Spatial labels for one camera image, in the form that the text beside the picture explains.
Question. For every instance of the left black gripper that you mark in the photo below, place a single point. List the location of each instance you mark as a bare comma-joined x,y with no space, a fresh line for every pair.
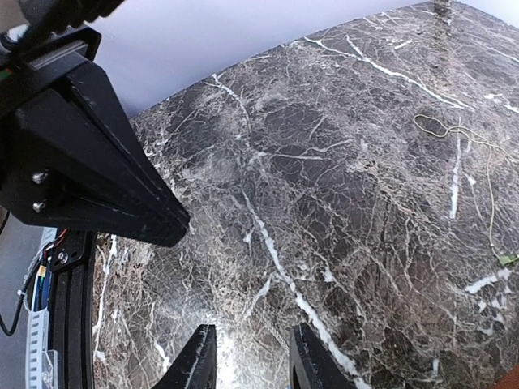
69,156

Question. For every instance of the gold necklace green stones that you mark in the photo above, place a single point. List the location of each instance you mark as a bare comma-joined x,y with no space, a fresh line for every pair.
491,173

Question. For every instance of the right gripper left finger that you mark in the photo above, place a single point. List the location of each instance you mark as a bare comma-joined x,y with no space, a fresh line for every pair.
195,367

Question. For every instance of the white slotted cable duct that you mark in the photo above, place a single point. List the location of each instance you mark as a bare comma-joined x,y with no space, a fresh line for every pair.
41,361

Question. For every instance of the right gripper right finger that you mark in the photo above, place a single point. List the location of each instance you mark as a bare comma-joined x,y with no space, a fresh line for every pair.
311,364

